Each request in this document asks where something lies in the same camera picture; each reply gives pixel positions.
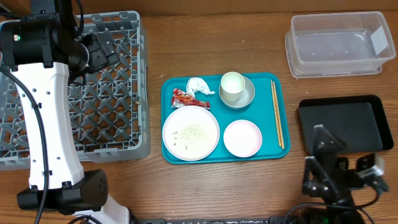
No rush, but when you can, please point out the wooden chopstick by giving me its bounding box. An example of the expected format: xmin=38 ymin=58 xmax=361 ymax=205
xmin=272 ymin=81 xmax=285 ymax=149
xmin=270 ymin=80 xmax=284 ymax=149

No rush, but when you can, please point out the small pink bowl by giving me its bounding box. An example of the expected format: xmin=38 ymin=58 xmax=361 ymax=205
xmin=223 ymin=119 xmax=262 ymax=158

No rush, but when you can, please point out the grey saucer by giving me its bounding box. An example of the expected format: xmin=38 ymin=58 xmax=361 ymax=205
xmin=219 ymin=77 xmax=255 ymax=110

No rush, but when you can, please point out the cream paper cup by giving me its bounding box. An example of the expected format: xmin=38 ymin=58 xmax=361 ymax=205
xmin=220 ymin=72 xmax=245 ymax=101

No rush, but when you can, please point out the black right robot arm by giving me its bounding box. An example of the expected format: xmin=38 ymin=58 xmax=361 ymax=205
xmin=282 ymin=124 xmax=389 ymax=223

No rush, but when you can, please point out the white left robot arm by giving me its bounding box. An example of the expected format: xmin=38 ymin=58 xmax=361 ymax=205
xmin=1 ymin=0 xmax=134 ymax=223

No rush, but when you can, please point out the grey plastic dish rack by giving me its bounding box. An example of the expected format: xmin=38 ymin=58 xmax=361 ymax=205
xmin=0 ymin=11 xmax=152 ymax=171

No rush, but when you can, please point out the black tray bin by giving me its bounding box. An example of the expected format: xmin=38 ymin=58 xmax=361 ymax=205
xmin=298 ymin=95 xmax=394 ymax=156

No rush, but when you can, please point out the teal serving tray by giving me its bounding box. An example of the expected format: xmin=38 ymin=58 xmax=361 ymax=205
xmin=160 ymin=72 xmax=291 ymax=165

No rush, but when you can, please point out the red snack wrapper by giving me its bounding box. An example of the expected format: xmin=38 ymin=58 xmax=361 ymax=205
xmin=171 ymin=88 xmax=210 ymax=110

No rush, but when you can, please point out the crumpled white tissue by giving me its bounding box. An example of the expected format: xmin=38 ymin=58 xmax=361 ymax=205
xmin=186 ymin=77 xmax=215 ymax=97

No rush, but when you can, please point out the large white plate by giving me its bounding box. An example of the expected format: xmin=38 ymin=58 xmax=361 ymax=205
xmin=162 ymin=106 xmax=220 ymax=162

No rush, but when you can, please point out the clear plastic bin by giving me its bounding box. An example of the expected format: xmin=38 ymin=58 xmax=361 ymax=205
xmin=285 ymin=11 xmax=396 ymax=78

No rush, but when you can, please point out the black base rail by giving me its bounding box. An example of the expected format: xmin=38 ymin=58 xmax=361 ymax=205
xmin=131 ymin=216 xmax=300 ymax=224

